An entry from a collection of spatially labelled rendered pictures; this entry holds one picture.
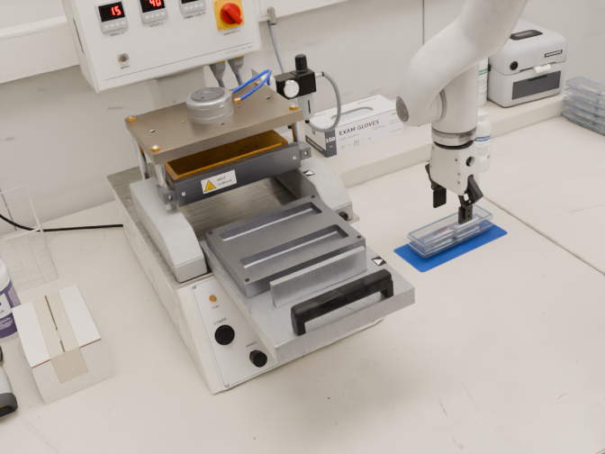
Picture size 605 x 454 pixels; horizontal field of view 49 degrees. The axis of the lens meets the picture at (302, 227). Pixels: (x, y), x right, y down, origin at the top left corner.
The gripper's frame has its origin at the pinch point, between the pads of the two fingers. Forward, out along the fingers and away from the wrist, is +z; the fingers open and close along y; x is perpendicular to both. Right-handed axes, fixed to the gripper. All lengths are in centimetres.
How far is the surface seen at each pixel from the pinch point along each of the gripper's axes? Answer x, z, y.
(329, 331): 46, -12, -29
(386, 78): -29, -2, 63
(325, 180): 28.4, -16.6, 0.3
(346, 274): 38.8, -14.7, -22.2
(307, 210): 34.5, -14.9, -3.7
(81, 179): 60, 1, 68
